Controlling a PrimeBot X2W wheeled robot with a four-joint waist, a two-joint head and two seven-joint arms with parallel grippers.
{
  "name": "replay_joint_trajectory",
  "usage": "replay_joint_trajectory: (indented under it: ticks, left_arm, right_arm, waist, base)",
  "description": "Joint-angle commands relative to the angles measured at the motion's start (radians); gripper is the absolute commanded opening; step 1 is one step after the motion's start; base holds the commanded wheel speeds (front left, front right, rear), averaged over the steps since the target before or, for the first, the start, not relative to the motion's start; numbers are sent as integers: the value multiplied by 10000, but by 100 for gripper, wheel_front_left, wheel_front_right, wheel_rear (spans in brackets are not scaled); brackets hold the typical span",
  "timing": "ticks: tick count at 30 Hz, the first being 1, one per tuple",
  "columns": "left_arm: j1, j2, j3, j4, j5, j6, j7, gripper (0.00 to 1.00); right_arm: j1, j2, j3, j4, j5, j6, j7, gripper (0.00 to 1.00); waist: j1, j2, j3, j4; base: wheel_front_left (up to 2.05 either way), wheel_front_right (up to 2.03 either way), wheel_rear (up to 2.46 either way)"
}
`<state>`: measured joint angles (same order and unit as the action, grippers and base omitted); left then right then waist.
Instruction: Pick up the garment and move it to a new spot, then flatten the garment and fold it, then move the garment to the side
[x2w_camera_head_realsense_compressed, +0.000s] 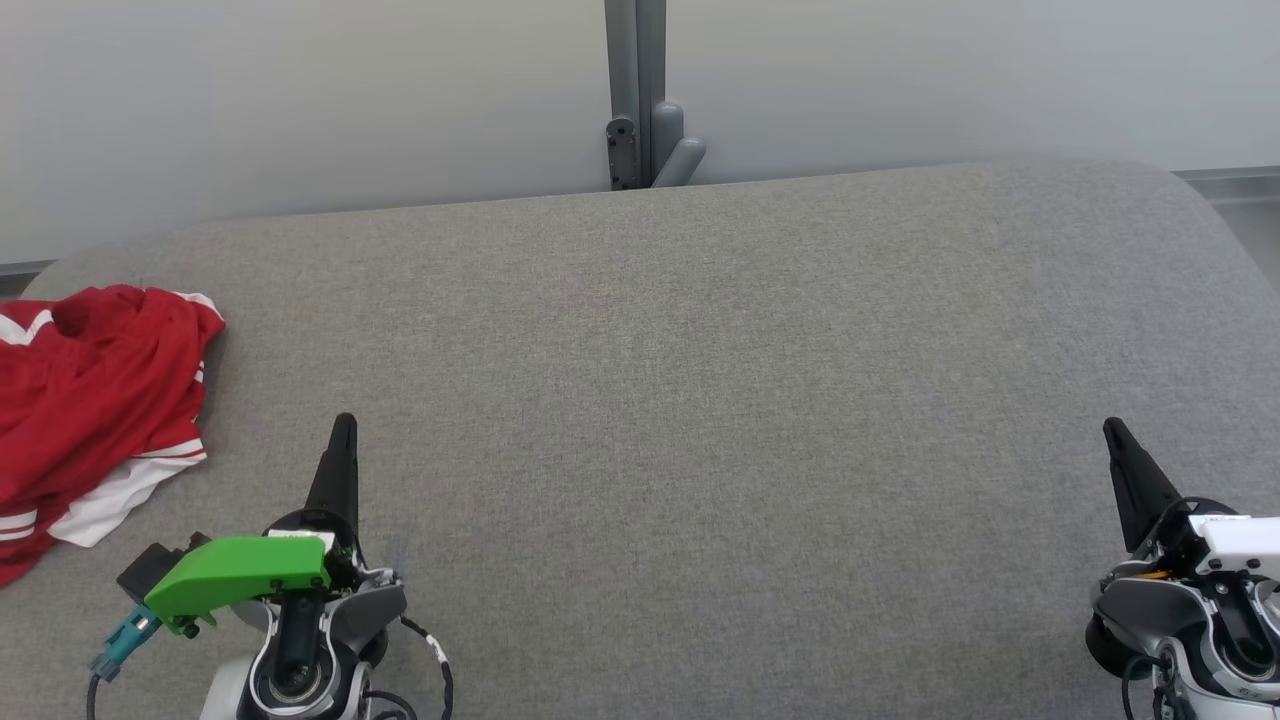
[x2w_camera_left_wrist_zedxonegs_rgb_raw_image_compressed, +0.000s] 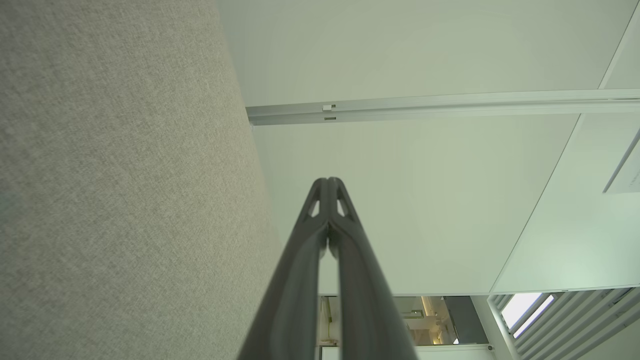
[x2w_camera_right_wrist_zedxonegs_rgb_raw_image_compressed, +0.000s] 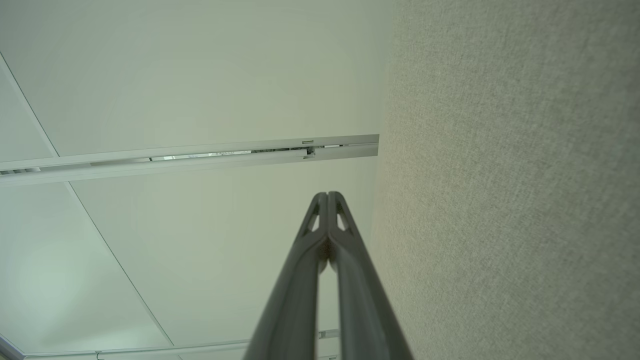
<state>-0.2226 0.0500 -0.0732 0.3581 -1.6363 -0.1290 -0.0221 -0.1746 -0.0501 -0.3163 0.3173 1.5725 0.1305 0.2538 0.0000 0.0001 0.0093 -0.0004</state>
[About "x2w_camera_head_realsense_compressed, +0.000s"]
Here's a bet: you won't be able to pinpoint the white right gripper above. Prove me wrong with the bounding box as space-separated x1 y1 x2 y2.
1103 418 1280 583

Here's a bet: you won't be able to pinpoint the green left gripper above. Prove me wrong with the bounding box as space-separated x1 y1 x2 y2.
145 413 363 638

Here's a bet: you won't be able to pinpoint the red shorts with white stripe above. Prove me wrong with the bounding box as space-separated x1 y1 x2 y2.
0 284 227 501

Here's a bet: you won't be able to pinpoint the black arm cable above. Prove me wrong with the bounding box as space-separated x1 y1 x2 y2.
360 615 456 720
1120 650 1181 720

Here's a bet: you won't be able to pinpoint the teal plug left camera cable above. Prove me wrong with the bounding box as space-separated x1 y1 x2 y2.
88 605 163 720

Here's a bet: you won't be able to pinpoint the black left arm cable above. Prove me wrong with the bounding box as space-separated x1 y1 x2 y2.
360 615 456 720

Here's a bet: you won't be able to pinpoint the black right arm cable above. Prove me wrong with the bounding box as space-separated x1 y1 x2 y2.
1120 650 1181 720

